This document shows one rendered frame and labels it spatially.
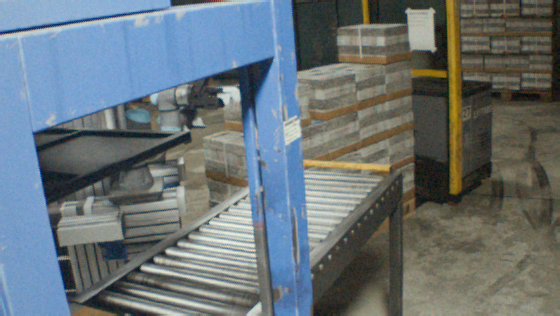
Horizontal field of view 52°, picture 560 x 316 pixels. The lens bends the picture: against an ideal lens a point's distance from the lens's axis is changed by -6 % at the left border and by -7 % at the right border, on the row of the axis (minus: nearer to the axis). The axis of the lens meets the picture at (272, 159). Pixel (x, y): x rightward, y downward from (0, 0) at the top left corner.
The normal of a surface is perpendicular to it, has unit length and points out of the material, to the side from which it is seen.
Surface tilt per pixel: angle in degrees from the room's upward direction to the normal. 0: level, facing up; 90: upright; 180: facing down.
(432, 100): 90
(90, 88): 90
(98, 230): 90
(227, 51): 90
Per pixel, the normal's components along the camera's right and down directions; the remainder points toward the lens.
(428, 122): -0.71, 0.25
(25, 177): 0.89, 0.05
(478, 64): -0.49, 0.28
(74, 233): 0.15, 0.26
